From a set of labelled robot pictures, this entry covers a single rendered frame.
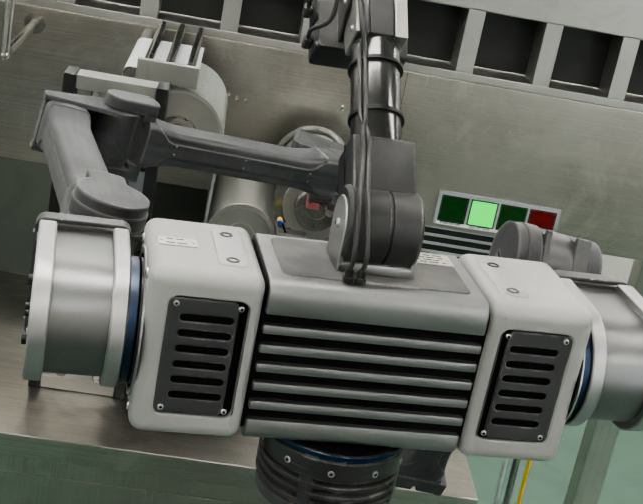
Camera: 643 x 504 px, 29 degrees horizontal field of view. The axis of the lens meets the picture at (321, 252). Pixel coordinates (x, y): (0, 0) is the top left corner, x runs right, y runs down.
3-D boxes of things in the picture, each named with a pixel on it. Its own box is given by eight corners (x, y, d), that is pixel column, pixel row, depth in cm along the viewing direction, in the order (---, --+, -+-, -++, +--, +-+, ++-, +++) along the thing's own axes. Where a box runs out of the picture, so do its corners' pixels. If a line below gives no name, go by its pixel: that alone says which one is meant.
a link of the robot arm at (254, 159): (92, 178, 162) (116, 99, 158) (78, 161, 166) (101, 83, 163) (361, 223, 185) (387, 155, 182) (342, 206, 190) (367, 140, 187)
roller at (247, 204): (200, 263, 216) (210, 198, 212) (207, 215, 240) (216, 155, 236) (268, 274, 218) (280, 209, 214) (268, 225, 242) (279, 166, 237)
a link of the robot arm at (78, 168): (17, 143, 163) (37, 71, 160) (117, 167, 169) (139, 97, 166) (52, 290, 124) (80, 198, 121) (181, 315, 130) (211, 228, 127)
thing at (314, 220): (289, 195, 211) (332, 184, 210) (289, 192, 212) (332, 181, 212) (300, 236, 213) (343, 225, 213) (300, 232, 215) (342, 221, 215)
